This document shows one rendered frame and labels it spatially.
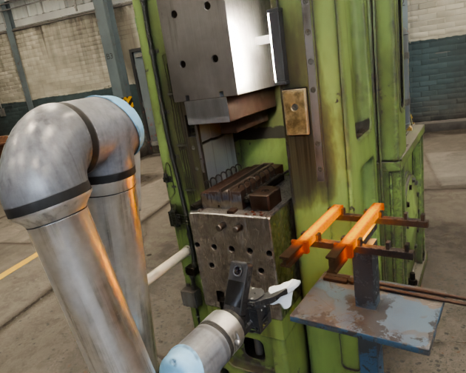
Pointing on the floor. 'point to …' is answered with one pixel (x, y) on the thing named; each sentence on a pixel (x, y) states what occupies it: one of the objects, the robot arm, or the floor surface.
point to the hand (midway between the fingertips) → (272, 272)
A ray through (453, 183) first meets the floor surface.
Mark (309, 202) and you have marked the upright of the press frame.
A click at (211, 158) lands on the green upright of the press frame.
